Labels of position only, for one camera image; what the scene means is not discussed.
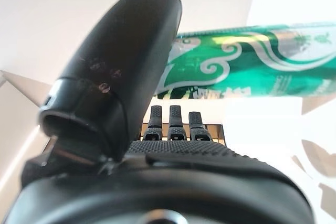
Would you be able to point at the green and silver drink can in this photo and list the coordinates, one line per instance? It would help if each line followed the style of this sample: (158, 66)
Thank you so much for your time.
(249, 77)

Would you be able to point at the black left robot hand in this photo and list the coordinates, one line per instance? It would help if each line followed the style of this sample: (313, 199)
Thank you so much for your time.
(118, 64)

